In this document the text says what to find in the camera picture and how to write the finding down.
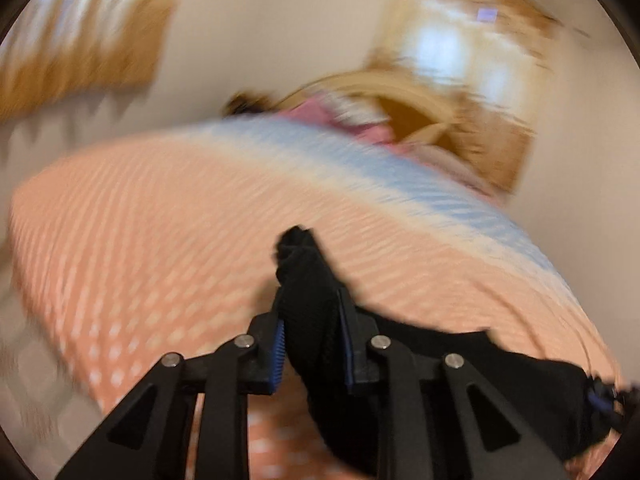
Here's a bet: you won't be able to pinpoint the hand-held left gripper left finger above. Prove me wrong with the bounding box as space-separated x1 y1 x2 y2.
55 310 287 480

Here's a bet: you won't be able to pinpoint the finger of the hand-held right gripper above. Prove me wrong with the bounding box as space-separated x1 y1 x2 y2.
585 375 633 417

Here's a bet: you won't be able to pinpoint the cream and brown headboard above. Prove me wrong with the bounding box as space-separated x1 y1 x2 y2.
280 70 531 193

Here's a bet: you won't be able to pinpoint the golden floral side curtain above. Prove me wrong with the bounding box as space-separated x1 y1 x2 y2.
0 0 181 116

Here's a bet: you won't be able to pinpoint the brown patterned bag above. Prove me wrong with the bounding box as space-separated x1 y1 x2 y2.
222 91 273 116

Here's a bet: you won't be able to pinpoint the black pants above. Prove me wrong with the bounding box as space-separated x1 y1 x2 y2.
274 226 613 478

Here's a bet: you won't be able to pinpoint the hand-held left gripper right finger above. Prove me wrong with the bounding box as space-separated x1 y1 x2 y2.
337 287 571 480

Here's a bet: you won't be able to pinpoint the pink pillow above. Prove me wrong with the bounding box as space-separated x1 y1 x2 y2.
285 97 401 147

